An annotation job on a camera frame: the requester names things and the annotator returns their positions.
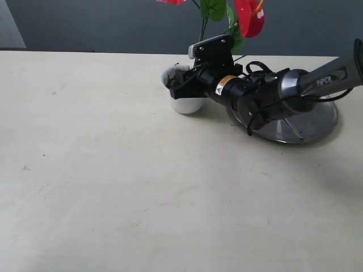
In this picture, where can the round stainless steel plate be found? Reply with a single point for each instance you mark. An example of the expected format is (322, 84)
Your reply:
(306, 124)

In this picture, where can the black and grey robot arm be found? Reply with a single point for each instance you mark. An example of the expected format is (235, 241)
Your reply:
(256, 94)

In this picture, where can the artificial red anthurium plant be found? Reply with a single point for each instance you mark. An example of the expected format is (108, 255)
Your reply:
(245, 21)

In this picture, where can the stainless steel spoon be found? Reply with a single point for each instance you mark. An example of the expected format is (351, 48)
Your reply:
(292, 128)

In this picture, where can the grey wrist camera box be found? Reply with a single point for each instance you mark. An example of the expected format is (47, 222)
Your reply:
(214, 53)

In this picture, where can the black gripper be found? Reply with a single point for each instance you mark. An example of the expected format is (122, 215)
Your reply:
(222, 84)

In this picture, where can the white plastic flower pot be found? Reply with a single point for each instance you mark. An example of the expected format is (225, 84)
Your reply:
(183, 106)

